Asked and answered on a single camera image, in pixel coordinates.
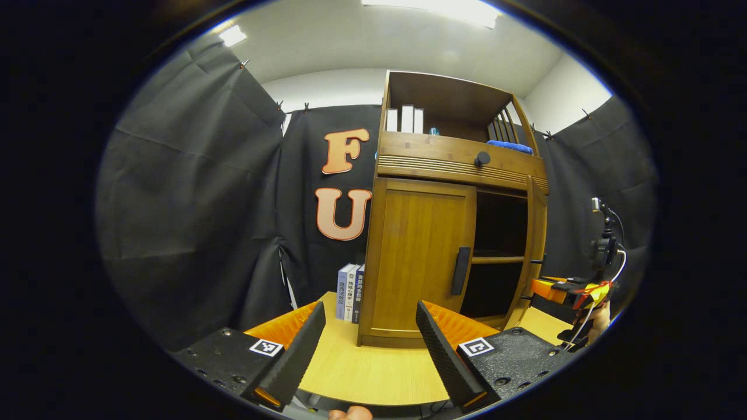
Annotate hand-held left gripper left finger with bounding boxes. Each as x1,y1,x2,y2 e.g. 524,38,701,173
166,302,326,412

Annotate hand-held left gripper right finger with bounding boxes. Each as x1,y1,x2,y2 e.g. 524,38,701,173
416,300,578,414

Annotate wooden cabinet door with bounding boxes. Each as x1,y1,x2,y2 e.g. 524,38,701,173
505,175,549,330
369,178,477,339

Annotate pale blue book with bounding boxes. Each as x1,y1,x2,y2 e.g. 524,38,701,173
337,264,357,320

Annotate wooden double-door shoe cabinet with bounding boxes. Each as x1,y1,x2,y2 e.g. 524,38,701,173
357,71,550,349

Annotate black backdrop cloth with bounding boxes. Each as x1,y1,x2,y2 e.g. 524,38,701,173
96,35,659,351

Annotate wooden drawer with black knob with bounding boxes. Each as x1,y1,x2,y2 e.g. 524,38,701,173
376,131,550,195

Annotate white book with blue print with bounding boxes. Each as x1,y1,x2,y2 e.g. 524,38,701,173
344,265,361,323

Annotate blue folded cloth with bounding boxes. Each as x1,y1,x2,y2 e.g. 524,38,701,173
487,140,534,156

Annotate white cable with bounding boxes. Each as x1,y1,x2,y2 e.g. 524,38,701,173
566,248,628,351

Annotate small ceiling light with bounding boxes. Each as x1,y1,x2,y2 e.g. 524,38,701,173
219,24,247,47

